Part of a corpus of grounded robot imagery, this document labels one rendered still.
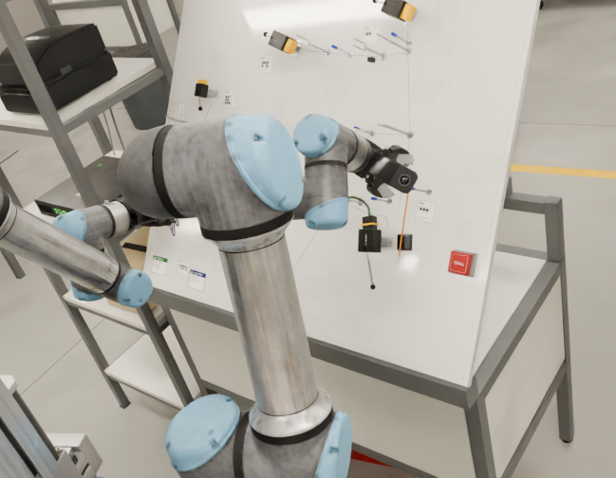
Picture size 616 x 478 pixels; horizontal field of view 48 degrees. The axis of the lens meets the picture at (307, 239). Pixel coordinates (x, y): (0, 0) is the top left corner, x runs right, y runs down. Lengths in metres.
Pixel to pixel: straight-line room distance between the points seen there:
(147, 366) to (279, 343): 2.21
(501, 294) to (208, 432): 1.20
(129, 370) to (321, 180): 2.05
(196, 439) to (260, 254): 0.30
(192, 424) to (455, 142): 0.97
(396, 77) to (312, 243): 0.49
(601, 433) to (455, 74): 1.48
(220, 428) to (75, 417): 2.45
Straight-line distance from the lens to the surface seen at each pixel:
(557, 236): 2.07
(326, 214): 1.16
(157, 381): 2.98
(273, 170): 0.78
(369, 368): 1.81
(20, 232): 1.27
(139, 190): 0.84
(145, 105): 6.07
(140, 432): 3.17
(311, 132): 1.18
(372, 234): 1.68
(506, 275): 2.09
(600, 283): 3.31
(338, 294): 1.84
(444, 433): 1.93
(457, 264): 1.63
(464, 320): 1.66
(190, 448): 1.00
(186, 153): 0.81
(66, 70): 2.28
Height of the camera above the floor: 2.09
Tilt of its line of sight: 32 degrees down
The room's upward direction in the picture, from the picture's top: 16 degrees counter-clockwise
